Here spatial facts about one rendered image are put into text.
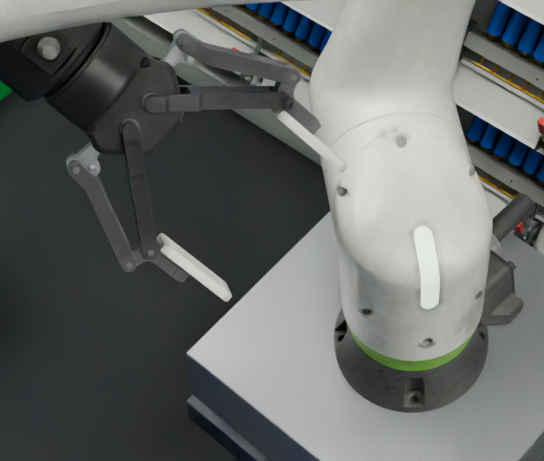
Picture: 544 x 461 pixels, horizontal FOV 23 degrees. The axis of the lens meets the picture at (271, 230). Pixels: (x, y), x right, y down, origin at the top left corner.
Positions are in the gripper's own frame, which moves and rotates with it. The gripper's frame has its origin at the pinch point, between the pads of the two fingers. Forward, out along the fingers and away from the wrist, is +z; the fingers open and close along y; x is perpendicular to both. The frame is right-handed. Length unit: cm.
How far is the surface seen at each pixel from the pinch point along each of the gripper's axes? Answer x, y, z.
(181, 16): 87, 4, 4
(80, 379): 59, -39, 18
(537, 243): 49, 13, 48
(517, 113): 42, 22, 30
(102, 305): 68, -31, 17
